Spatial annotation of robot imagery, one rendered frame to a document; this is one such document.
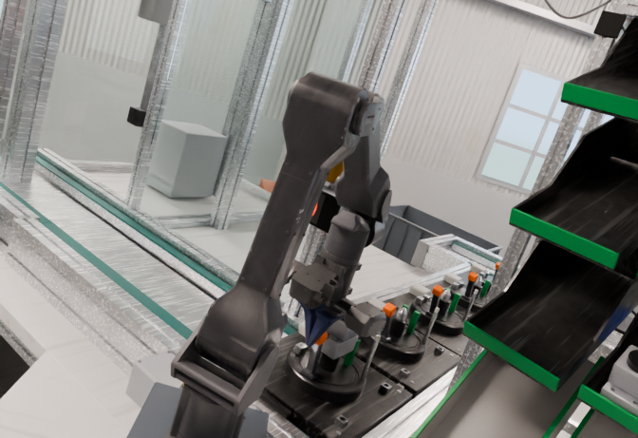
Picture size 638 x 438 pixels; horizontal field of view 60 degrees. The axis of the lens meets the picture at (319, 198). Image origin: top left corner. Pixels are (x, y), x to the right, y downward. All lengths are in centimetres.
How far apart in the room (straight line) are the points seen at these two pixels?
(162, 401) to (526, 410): 49
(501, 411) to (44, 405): 67
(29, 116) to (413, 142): 380
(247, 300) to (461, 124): 455
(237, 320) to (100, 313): 55
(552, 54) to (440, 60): 95
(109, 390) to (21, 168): 85
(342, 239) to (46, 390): 53
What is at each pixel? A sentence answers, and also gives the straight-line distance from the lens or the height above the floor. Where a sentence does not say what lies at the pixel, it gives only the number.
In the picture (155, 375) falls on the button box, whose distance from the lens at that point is 89.
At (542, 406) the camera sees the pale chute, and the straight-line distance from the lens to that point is 86.
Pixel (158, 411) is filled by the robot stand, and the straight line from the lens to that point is 66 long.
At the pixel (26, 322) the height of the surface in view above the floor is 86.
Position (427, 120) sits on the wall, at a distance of 497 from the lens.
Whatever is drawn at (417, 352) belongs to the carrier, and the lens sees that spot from 115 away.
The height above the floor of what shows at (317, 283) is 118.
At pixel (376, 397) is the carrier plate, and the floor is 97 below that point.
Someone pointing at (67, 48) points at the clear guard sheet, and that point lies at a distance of 197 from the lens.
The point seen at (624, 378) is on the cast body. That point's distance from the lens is 73.
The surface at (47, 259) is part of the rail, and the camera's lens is 123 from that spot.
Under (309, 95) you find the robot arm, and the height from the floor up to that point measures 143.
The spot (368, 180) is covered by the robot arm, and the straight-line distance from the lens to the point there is 73.
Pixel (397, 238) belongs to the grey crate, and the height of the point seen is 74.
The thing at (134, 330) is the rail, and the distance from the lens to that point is 101.
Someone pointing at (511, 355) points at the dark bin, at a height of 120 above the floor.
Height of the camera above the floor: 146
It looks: 13 degrees down
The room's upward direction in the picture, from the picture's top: 18 degrees clockwise
